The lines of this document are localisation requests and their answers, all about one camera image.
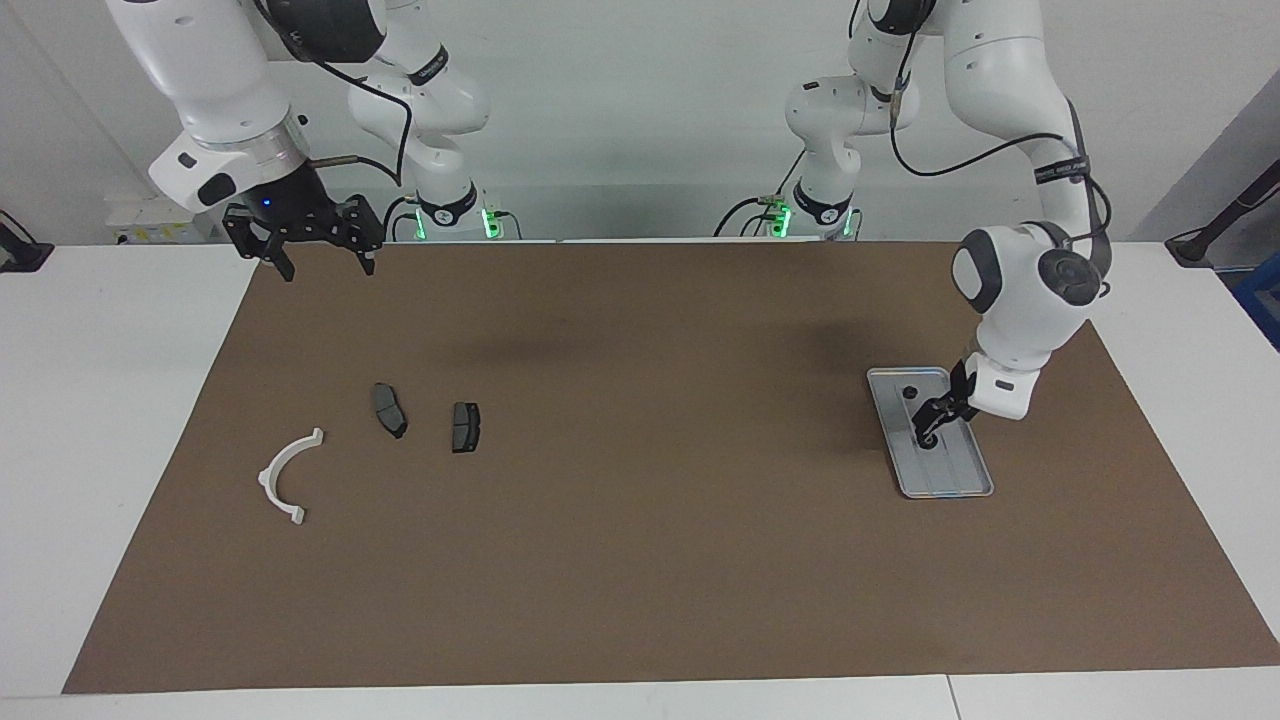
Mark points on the white curved plastic bracket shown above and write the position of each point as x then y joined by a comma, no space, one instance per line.
266,480

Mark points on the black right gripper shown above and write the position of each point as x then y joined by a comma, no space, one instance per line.
290,215

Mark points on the black bearing gear white centre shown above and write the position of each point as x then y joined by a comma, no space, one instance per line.
930,440

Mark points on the silver metal tray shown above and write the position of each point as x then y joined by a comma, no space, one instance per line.
950,470

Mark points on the long curved grey brake pad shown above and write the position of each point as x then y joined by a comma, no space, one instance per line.
388,408

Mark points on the black table clamp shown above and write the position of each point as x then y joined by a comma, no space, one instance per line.
22,255

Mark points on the white box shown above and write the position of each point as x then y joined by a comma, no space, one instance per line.
160,220

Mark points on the brown table mat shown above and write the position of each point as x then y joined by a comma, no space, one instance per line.
640,560

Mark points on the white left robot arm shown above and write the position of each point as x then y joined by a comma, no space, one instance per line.
1020,290

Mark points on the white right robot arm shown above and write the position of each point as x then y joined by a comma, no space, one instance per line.
200,60

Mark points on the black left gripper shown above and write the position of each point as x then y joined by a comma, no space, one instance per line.
962,395

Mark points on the short rectangular grey brake pad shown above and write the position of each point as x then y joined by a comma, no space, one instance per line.
465,428

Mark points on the blue crate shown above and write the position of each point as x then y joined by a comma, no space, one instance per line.
1262,305

